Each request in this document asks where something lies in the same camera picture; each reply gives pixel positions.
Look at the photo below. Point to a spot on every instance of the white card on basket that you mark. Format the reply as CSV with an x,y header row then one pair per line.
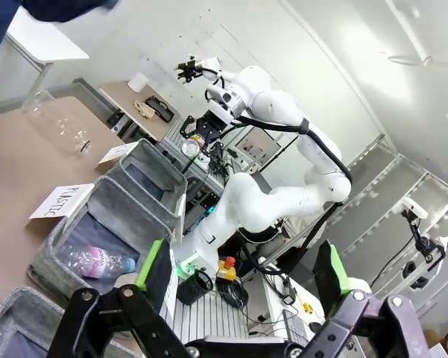
x,y
173,287

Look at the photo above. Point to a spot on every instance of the grey felt basket with bottle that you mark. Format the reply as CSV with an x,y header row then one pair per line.
x,y
104,223

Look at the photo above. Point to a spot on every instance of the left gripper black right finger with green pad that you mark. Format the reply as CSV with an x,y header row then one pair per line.
x,y
372,328

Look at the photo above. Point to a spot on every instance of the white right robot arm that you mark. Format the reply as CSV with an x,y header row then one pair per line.
x,y
283,112

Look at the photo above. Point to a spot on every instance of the white paper sign PLASTIC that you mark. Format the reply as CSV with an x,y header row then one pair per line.
x,y
61,201

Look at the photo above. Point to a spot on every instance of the beige cloth gloves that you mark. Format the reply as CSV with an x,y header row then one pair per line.
x,y
143,109

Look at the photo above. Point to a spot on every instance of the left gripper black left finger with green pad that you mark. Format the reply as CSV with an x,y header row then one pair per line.
x,y
97,328

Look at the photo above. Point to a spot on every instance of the white side table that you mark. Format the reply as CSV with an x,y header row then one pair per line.
x,y
44,41

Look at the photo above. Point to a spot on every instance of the white paper roll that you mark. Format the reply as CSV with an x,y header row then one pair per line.
x,y
138,81

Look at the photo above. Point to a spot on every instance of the yellow emergency stop box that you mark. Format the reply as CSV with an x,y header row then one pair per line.
x,y
226,269

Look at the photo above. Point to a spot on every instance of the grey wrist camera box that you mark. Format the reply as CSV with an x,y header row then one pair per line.
x,y
225,100

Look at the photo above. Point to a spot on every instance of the brown background desk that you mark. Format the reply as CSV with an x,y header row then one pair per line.
x,y
134,108

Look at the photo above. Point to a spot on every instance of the white paper sign, faint writing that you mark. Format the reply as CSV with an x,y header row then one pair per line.
x,y
117,153

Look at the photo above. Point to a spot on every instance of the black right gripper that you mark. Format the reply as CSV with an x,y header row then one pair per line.
x,y
209,128

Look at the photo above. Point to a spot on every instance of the black tool case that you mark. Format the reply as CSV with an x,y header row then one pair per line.
x,y
160,108

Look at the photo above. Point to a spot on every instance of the small clear plastic bottle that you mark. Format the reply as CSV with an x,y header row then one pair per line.
x,y
191,147

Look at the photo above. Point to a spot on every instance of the black keyboard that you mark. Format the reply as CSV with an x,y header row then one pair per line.
x,y
295,327

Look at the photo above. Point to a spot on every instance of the grey felt basket, empty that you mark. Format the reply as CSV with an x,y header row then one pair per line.
x,y
153,179

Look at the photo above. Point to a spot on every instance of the black device with white link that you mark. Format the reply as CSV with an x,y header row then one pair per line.
x,y
192,69

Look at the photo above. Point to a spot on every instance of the grey felt basket, low rim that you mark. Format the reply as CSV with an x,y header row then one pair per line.
x,y
18,320

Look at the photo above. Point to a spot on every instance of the person's blue sleeve arm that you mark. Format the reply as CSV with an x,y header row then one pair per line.
x,y
18,18

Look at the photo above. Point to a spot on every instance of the white camera on stand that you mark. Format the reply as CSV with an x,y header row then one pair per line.
x,y
413,209

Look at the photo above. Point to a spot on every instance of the black cup holder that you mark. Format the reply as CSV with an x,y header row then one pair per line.
x,y
194,288

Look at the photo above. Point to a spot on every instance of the crushed bottle, pink label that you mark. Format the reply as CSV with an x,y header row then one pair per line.
x,y
100,263

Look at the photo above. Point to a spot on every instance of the large clear plastic bottle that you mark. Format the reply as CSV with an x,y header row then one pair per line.
x,y
57,123

